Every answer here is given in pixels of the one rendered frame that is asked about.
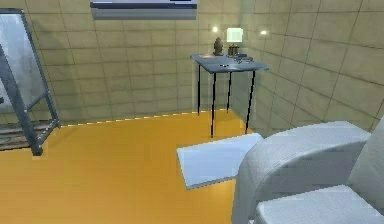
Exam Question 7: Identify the white sofa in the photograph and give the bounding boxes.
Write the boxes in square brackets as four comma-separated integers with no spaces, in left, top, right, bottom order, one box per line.
[230,115,384,224]

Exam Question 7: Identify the pale blue floor mat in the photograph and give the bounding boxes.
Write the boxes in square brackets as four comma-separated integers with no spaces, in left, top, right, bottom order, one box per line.
[176,132,265,190]

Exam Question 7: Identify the grey table with black legs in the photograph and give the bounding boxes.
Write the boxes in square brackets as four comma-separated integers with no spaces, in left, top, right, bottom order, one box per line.
[190,53,270,139]

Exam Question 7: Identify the brown bust statue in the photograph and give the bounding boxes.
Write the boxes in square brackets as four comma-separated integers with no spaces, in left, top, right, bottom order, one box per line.
[213,36,225,57]

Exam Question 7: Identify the dark small items cluster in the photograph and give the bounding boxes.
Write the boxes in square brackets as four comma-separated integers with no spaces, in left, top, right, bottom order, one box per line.
[233,53,254,64]

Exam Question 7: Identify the white table lamp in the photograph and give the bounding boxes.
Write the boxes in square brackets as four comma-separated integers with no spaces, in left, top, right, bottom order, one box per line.
[226,27,244,56]

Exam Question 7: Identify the white wall air conditioner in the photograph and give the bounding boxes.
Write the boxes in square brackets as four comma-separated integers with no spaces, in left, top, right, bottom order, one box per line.
[89,0,198,21]

